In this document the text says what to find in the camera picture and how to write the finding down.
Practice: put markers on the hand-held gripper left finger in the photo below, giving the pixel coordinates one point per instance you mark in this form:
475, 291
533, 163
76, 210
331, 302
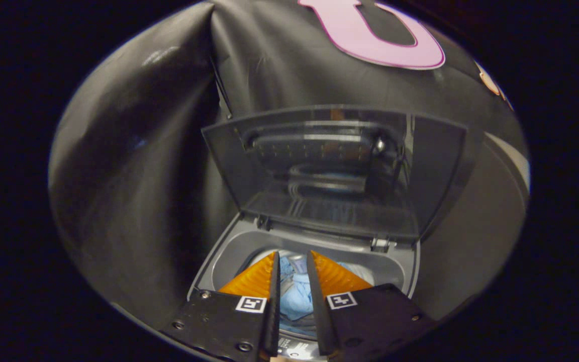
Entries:
229, 322

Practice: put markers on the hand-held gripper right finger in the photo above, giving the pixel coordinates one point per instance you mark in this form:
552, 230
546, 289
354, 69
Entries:
370, 317

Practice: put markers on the light blue shirt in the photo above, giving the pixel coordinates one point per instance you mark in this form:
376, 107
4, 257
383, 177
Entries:
292, 301

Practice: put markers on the dark washing machine lid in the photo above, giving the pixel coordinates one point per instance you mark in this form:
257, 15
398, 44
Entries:
329, 206

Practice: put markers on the black backdrop cloth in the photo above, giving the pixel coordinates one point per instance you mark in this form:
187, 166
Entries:
133, 176

